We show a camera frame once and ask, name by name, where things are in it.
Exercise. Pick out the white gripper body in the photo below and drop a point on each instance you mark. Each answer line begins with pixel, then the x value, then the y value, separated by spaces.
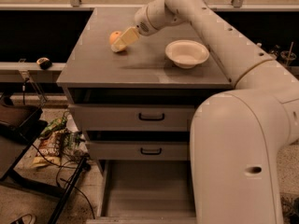
pixel 142 21

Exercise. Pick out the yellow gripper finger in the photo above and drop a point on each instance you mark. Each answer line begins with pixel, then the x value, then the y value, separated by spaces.
pixel 128 37

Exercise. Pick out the orange fruit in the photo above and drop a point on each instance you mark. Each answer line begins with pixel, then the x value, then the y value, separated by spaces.
pixel 114 37

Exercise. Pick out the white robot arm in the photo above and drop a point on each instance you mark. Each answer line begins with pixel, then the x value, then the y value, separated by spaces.
pixel 236 134

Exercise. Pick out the grey drawer cabinet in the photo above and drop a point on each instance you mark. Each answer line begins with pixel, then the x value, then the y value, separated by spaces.
pixel 140 75

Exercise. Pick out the grey top drawer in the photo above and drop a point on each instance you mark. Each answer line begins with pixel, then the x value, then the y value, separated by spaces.
pixel 132 117

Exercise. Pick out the grey drawer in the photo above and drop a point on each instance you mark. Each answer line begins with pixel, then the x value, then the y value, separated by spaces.
pixel 146 192
pixel 132 117
pixel 139 151

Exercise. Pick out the grey middle drawer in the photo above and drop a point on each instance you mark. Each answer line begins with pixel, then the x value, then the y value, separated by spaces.
pixel 139 151

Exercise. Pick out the grey bottom drawer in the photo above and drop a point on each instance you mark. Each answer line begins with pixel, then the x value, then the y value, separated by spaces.
pixel 146 192

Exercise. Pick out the white bowl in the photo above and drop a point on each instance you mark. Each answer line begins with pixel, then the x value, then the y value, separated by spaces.
pixel 186 54

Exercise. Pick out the small black yellow device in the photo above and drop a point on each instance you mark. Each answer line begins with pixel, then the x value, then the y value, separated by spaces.
pixel 44 63

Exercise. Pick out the green snack bag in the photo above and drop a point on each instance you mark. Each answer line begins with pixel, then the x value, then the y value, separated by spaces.
pixel 55 125

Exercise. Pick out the dark drink bottle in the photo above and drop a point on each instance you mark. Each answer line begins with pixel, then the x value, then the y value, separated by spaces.
pixel 275 51

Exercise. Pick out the brown snack bag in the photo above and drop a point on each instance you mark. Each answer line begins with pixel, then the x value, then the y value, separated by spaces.
pixel 49 150

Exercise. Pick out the plastic cup with straw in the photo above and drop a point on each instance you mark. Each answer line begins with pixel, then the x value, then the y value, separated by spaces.
pixel 287 56

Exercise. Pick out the shoe with white stripes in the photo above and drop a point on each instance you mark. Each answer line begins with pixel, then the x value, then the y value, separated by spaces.
pixel 26 219

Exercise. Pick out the black cart frame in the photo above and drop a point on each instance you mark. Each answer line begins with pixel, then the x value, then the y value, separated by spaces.
pixel 20 127

